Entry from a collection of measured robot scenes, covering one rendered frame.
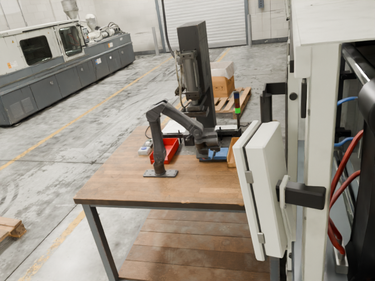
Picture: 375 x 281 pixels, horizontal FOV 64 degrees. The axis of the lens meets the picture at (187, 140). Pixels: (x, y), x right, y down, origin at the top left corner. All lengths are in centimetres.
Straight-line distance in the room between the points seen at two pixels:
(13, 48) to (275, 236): 649
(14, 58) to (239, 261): 587
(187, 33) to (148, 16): 1011
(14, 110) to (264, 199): 619
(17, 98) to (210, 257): 544
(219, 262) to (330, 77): 163
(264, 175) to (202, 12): 1064
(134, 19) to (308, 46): 1164
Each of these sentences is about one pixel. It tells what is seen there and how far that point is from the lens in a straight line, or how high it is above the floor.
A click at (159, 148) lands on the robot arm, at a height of 109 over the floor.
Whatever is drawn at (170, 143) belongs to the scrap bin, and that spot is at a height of 92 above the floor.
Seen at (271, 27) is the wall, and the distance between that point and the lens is 1105.
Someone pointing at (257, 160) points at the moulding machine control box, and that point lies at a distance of 77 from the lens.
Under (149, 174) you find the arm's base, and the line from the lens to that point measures 179.
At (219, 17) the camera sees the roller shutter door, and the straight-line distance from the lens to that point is 1117.
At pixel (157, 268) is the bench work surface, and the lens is 219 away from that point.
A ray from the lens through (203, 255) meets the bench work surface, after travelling 220.
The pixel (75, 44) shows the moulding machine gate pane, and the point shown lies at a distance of 831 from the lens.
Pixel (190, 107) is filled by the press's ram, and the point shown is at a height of 118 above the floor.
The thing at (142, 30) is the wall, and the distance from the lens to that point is 1217.
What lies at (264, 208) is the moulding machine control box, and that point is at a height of 128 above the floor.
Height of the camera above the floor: 181
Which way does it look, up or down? 25 degrees down
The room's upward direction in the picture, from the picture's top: 9 degrees counter-clockwise
